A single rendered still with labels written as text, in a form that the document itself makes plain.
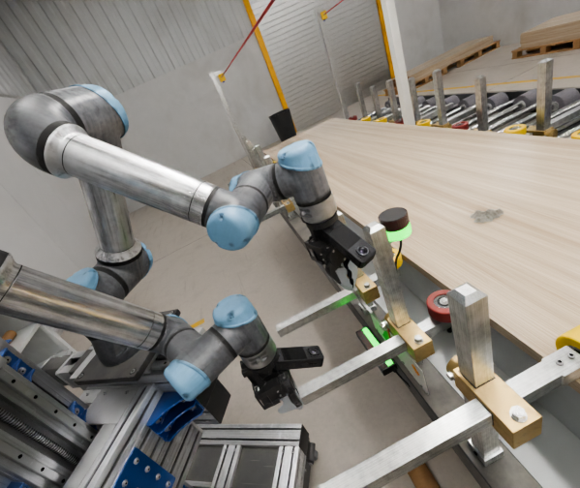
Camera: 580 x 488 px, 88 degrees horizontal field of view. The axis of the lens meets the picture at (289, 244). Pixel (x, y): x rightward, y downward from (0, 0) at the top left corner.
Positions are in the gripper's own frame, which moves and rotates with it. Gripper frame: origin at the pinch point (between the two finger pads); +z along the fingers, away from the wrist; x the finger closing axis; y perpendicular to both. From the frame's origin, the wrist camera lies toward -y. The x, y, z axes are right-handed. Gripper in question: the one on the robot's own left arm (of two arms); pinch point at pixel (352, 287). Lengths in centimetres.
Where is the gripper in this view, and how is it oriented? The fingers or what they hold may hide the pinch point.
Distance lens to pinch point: 73.4
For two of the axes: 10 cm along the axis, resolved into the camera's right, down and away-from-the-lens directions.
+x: -7.4, 5.7, -3.6
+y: -5.6, -2.4, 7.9
